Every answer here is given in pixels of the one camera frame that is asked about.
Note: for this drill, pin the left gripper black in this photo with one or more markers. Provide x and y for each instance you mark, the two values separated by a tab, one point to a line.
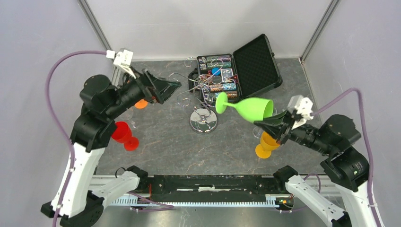
155	89

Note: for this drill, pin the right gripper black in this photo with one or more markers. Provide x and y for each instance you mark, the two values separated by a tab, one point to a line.
280	124

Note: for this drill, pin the orange plastic wine glass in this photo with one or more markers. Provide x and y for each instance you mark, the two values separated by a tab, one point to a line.
141	103

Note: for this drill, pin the clear wine glass front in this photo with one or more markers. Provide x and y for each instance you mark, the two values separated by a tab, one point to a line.
257	131

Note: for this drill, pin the clear wine glass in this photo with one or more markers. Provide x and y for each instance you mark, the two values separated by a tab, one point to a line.
127	116
257	131

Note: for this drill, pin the yellow plastic wine glass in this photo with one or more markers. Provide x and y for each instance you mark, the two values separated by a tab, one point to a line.
266	146

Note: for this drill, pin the green plastic wine glass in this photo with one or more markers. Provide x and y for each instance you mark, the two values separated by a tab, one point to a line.
251	109

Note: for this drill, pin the red plastic wine glass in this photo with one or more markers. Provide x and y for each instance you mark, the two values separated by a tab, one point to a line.
123	135

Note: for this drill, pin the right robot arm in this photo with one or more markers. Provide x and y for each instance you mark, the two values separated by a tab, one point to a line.
348	169

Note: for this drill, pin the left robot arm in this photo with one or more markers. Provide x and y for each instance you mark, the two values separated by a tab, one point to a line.
75	205

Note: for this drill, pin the chrome wine glass rack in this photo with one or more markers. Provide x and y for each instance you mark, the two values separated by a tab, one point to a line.
202	109

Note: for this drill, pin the black open tool case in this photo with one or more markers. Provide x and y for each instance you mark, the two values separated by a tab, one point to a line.
249	71

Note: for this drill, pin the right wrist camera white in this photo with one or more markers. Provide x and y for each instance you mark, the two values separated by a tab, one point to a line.
300	108

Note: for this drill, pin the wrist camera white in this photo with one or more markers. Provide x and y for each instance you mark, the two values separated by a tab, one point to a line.
122	59
300	108

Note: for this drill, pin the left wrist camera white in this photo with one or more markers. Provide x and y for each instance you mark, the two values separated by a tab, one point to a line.
122	59

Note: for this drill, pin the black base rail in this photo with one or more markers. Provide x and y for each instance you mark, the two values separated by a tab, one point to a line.
210	191

